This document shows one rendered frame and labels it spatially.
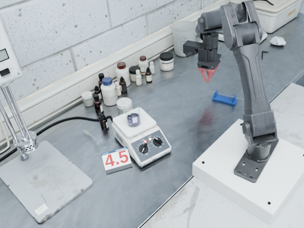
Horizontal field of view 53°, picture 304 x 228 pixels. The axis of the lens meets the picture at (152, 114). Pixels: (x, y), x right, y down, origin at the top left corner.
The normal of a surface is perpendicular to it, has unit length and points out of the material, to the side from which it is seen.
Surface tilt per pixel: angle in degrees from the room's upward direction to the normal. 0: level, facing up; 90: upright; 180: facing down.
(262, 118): 52
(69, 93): 90
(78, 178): 0
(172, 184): 0
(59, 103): 90
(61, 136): 0
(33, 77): 90
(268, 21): 94
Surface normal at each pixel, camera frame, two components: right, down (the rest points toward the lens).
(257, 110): 0.11, 0.00
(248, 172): -0.08, -0.75
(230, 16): 0.05, -0.22
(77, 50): 0.72, 0.40
